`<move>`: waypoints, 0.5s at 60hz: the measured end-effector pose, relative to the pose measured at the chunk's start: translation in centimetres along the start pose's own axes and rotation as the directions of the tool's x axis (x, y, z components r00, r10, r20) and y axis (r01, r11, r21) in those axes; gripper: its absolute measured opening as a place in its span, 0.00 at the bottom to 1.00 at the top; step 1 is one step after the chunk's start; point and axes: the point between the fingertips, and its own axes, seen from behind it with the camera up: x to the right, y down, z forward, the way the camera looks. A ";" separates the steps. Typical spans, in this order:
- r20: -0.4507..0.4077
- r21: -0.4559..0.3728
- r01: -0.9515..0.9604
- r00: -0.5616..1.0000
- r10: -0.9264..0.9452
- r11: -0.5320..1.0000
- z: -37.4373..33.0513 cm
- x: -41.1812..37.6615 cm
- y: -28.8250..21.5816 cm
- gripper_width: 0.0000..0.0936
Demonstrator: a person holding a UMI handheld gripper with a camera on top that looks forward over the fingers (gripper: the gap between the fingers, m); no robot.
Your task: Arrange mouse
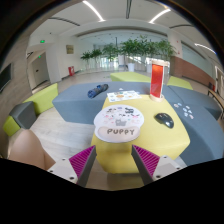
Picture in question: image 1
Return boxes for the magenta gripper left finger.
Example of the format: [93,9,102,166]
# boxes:
[69,145,96,187]

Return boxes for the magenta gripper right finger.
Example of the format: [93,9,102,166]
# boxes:
[131,145,160,185]

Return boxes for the black computer mouse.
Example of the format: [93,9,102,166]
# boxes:
[154,113,174,128]

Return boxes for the white puppy mouse pad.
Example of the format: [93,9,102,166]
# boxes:
[94,104,144,143]

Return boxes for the yellow hexagonal table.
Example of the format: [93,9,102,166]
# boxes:
[91,95,190,174]

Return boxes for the person's knee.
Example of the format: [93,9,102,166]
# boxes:
[9,130,55,170]

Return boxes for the scattered small stickers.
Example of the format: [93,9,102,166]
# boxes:
[173,103,194,120]

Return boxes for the dark blue folded umbrella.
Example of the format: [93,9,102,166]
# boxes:
[87,84,109,98]

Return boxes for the grey blue sofa bench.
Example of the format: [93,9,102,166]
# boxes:
[52,82,224,165]

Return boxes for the white sticker sheet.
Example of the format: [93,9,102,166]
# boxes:
[107,90,140,102]

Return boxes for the green and grey seat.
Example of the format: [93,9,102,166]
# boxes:
[3,83,58,136]

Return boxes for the green bench behind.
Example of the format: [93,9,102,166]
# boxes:
[110,72,192,90]

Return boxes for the red fire extinguisher box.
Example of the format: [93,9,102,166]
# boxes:
[68,66,75,76]

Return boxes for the red panel wooden stand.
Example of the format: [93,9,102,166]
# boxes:
[150,61,164,102]

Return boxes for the potted green plants row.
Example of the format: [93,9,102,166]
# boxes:
[81,36,176,63]

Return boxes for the black wall screen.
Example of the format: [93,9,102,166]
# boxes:
[0,64,12,93]

